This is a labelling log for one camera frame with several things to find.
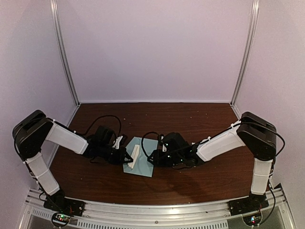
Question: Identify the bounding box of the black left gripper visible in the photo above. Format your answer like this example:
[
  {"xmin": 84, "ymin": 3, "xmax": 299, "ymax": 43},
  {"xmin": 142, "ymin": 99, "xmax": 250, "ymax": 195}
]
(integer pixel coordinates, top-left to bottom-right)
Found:
[{"xmin": 98, "ymin": 144, "xmax": 133, "ymax": 165}]

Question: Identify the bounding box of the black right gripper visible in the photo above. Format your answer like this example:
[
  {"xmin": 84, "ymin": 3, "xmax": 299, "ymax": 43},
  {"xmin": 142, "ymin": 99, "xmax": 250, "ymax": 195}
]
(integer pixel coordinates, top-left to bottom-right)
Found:
[{"xmin": 148, "ymin": 149, "xmax": 183, "ymax": 167}]

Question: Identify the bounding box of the beige ornate letter paper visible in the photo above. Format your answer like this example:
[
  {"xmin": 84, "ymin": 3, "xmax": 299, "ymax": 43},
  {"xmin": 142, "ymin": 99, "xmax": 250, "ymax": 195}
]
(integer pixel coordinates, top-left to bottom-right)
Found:
[{"xmin": 128, "ymin": 145, "xmax": 140, "ymax": 169}]

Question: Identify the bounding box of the light blue envelope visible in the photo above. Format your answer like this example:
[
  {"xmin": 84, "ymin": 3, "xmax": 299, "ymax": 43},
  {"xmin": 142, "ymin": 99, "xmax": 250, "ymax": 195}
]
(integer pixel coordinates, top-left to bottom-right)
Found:
[{"xmin": 123, "ymin": 137, "xmax": 158, "ymax": 177}]

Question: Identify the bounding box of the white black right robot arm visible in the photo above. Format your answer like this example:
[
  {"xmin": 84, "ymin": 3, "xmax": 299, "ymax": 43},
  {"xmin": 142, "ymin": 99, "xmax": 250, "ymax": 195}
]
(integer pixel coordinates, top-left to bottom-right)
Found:
[{"xmin": 145, "ymin": 112, "xmax": 278, "ymax": 211}]

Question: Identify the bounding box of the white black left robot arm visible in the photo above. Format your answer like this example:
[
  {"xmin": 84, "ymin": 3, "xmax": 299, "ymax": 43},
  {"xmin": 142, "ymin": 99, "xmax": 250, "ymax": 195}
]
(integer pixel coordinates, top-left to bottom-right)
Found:
[{"xmin": 12, "ymin": 110, "xmax": 133, "ymax": 212}]

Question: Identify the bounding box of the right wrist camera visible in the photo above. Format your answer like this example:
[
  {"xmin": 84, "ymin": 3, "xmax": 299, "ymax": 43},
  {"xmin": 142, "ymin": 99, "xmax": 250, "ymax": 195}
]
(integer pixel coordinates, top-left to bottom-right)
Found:
[{"xmin": 160, "ymin": 134, "xmax": 170, "ymax": 152}]

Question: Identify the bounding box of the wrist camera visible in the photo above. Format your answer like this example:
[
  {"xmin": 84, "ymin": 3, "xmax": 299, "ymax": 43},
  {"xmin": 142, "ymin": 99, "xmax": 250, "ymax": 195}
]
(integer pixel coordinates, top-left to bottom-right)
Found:
[
  {"xmin": 160, "ymin": 134, "xmax": 170, "ymax": 152},
  {"xmin": 112, "ymin": 135, "xmax": 128, "ymax": 149}
]

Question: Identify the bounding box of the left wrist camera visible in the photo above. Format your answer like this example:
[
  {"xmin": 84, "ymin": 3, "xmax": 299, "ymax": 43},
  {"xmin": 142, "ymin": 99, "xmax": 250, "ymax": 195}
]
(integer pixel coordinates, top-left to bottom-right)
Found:
[{"xmin": 112, "ymin": 135, "xmax": 128, "ymax": 149}]

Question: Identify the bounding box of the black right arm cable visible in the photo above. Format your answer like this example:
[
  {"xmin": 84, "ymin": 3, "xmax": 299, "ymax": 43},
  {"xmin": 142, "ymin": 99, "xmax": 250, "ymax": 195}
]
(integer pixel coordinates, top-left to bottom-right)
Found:
[{"xmin": 141, "ymin": 132, "xmax": 165, "ymax": 160}]

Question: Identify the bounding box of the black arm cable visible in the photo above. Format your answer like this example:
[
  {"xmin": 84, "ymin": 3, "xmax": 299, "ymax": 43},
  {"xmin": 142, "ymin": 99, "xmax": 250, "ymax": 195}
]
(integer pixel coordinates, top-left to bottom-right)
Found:
[
  {"xmin": 81, "ymin": 115, "xmax": 122, "ymax": 144},
  {"xmin": 141, "ymin": 132, "xmax": 165, "ymax": 160}
]

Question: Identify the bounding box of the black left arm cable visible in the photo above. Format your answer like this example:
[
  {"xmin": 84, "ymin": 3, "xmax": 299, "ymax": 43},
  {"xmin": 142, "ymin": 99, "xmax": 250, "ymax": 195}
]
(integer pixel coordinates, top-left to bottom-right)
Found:
[{"xmin": 81, "ymin": 115, "xmax": 122, "ymax": 144}]

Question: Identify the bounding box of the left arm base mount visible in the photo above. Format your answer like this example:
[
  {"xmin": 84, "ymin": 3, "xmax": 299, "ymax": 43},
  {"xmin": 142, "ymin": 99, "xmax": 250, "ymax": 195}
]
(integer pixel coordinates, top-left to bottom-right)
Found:
[{"xmin": 43, "ymin": 198, "xmax": 85, "ymax": 228}]

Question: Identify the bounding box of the front aluminium rail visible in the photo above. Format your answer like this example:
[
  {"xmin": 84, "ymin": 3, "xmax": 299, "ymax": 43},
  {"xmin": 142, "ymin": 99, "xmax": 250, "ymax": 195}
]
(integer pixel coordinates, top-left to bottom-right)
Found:
[{"xmin": 17, "ymin": 188, "xmax": 296, "ymax": 229}]

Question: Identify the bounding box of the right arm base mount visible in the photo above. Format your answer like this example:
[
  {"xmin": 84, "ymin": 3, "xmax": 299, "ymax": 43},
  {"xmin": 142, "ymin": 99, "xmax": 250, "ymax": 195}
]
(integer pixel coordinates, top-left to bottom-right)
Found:
[{"xmin": 228, "ymin": 194, "xmax": 269, "ymax": 227}]

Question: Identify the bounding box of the left aluminium frame post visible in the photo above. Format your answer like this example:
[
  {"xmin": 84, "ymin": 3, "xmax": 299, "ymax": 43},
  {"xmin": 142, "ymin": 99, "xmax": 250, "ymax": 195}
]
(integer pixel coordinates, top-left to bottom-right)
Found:
[{"xmin": 50, "ymin": 0, "xmax": 80, "ymax": 107}]

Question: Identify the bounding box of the aluminium frame post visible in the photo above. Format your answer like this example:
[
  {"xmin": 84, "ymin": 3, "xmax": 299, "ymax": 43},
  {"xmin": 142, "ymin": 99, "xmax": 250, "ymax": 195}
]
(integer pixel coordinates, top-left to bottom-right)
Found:
[
  {"xmin": 50, "ymin": 0, "xmax": 80, "ymax": 107},
  {"xmin": 230, "ymin": 0, "xmax": 260, "ymax": 107}
]

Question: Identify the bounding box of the right aluminium frame post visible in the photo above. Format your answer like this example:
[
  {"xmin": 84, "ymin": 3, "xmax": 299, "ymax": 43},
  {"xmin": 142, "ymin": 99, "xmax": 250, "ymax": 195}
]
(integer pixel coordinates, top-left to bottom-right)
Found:
[{"xmin": 230, "ymin": 0, "xmax": 260, "ymax": 107}]

